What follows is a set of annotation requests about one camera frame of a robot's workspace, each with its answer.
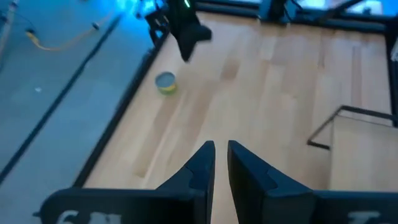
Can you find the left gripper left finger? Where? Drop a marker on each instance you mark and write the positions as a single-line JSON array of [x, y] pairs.
[[200, 174]]

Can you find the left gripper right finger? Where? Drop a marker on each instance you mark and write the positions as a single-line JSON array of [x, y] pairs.
[[248, 177]]

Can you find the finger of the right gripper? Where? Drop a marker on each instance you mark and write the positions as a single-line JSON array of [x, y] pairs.
[[187, 49]]

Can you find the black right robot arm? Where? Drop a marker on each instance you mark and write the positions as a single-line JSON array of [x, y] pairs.
[[277, 9]]

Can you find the short yellow-green can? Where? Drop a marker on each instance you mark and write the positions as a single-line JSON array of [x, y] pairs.
[[165, 83]]

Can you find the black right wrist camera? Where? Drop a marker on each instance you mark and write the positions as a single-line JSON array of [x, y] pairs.
[[205, 35]]

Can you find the black aluminium table frame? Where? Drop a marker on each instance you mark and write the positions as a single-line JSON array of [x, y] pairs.
[[124, 102]]

